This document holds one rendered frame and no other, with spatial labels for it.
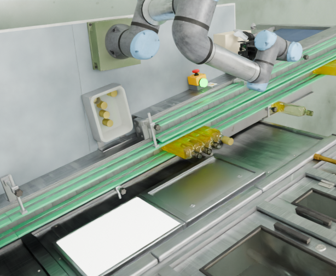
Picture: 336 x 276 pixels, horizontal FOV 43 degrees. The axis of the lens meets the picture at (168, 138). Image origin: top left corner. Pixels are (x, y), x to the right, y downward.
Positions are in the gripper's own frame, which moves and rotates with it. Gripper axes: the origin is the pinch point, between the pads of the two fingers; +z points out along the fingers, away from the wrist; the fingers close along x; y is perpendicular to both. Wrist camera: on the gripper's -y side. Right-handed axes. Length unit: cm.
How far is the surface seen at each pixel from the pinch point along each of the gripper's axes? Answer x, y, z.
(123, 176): 51, 54, 18
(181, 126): 36.9, 19.2, 18.3
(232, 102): 32.0, -15.3, 17.9
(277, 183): 56, 5, -29
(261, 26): 7, -129, 100
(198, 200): 58, 37, -13
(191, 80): 19.2, 0.4, 31.6
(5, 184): 40, 103, 23
